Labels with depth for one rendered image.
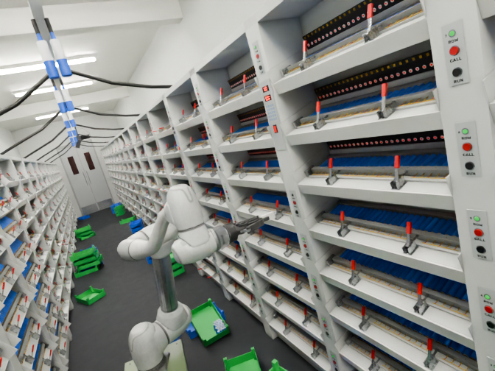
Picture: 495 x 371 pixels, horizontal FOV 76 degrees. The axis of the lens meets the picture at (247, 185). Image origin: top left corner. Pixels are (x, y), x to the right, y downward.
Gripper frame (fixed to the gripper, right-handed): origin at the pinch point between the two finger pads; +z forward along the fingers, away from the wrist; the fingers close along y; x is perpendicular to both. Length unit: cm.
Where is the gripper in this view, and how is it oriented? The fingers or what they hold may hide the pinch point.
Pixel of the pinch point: (267, 217)
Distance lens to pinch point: 134.1
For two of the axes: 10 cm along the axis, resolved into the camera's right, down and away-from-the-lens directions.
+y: 4.7, 0.4, -8.8
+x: -2.4, -9.5, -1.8
